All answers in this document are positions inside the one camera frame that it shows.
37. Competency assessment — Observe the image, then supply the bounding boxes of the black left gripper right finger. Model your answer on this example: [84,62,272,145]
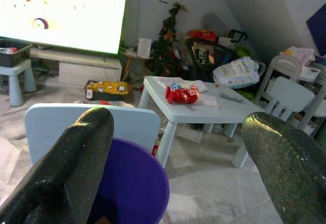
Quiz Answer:
[241,111,326,224]

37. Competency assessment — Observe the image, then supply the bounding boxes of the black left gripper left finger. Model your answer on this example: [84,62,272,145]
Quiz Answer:
[0,106,115,224]

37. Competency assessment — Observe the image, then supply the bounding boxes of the purple plastic rubbish bin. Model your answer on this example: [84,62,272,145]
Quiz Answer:
[88,137,171,224]

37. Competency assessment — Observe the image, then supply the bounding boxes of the light blue child chair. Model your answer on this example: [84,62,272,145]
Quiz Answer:
[24,103,161,166]

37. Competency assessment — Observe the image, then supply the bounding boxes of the white child chair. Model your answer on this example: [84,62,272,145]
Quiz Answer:
[264,76,315,123]

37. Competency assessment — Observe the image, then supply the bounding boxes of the green plastic toy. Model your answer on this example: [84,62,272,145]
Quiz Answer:
[235,88,256,101]

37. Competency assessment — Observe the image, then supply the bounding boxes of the small light blue table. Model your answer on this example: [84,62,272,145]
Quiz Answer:
[139,76,265,169]

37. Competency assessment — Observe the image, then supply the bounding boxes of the grey remote control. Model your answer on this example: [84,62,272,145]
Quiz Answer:
[219,92,247,104]

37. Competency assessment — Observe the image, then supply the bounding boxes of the yellow printed bag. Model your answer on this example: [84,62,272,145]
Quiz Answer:
[85,80,133,102]

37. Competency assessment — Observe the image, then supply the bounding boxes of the light blue plastic stool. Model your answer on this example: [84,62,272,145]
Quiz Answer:
[0,59,37,107]

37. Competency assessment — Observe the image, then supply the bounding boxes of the white paper sheet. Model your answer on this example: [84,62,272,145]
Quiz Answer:
[198,94,221,108]
[155,76,208,94]

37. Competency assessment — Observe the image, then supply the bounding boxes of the white television stand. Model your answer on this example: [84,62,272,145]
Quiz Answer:
[30,47,123,85]

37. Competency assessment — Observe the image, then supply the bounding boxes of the white diaper pack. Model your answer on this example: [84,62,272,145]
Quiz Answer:
[212,57,266,90]

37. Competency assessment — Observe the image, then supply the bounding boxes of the folded pale clothes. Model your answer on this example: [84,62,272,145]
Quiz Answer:
[280,46,317,66]

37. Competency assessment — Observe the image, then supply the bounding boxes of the dark grey storage tub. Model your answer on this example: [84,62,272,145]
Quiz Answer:
[0,38,34,68]

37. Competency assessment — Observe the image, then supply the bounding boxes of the crumpled red foil bag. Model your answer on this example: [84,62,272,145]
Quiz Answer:
[165,85,200,105]

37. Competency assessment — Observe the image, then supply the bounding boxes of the wooden side table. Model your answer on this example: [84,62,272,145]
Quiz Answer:
[119,50,154,82]

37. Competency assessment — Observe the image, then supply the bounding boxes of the dark blue board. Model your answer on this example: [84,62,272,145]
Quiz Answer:
[305,2,326,57]

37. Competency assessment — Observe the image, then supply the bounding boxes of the white upright box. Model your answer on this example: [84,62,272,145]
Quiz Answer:
[137,38,152,60]

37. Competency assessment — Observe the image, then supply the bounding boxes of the large flat television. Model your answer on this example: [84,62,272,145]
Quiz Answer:
[0,0,128,55]

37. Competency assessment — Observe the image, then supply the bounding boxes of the small decorated Christmas tree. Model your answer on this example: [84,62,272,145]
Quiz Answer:
[149,2,189,77]

